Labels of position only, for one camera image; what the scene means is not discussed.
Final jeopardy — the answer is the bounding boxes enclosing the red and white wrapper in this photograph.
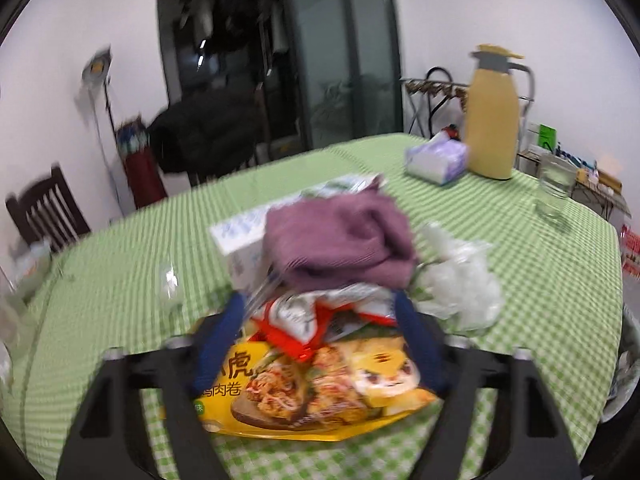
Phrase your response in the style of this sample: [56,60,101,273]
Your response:
[250,282,401,366]

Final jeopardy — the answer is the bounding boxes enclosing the clear drinking glass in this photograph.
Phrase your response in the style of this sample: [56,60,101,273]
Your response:
[536,152,578,223]

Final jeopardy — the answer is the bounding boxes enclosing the black jacket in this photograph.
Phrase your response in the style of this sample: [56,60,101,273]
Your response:
[147,87,261,176]

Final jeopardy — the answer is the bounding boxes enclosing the clothes drying rack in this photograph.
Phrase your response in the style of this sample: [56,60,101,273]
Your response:
[400,66,471,138]

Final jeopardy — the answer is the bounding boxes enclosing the black trash bin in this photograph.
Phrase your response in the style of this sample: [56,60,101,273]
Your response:
[602,305,640,426]

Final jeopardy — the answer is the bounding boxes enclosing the green checked tablecloth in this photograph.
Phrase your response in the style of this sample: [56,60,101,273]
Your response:
[0,132,626,480]

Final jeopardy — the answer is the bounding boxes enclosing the yellow thermos jug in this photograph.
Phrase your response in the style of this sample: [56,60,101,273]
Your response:
[464,44,536,181]

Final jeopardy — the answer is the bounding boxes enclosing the red cylinder stand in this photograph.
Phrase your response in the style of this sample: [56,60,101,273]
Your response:
[115,117,168,210]

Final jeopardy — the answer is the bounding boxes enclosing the small clear cup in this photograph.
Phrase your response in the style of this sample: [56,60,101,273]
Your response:
[159,260,185,313]

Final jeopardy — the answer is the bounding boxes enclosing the white plastic bag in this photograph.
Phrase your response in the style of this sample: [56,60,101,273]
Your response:
[407,222,506,333]

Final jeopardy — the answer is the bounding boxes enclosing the white milk carton box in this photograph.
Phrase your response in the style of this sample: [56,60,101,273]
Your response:
[209,205,273,291]

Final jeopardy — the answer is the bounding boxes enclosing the hanging dark clothes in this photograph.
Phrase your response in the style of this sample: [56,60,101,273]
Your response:
[177,0,288,61]

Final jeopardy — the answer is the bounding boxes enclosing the purple cloth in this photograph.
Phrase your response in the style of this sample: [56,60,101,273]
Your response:
[262,195,418,293]

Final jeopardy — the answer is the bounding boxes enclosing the yellow snack packet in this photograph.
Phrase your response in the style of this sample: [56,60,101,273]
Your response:
[160,330,441,443]

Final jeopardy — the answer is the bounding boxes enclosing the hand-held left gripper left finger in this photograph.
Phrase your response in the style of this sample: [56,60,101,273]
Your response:
[57,292,247,480]

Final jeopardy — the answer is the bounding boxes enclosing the red crate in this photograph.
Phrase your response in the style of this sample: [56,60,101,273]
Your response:
[620,225,640,278]

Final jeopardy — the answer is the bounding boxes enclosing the sliding glass door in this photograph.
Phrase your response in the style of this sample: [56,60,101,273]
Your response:
[156,0,405,153]

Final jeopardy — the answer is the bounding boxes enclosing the folding table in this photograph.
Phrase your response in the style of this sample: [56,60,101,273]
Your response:
[517,145,632,221]

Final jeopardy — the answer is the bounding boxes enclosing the floor lamp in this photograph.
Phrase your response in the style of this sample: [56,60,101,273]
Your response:
[80,46,126,221]

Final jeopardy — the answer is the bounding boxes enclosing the purple tissue pack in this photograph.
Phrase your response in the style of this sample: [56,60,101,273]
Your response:
[404,132,470,186]

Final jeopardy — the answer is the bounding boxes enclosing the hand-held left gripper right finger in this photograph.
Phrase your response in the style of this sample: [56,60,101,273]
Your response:
[395,292,581,480]

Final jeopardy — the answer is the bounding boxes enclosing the clear plastic wrapper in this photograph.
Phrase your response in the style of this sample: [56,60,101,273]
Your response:
[300,174,386,201]

